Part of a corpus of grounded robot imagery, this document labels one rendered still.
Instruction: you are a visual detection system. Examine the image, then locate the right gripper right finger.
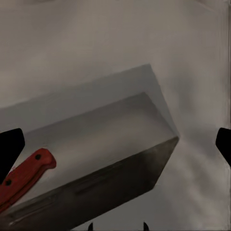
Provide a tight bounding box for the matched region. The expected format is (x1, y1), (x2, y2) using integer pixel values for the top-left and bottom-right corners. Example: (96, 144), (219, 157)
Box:
(216, 128), (231, 167)

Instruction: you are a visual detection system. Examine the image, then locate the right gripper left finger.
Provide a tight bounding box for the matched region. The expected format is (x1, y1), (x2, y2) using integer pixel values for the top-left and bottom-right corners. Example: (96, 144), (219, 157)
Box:
(0, 128), (25, 186)

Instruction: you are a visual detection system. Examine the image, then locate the parer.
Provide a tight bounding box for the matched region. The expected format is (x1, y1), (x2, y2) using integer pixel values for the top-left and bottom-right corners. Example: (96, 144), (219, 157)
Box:
(0, 148), (54, 208)

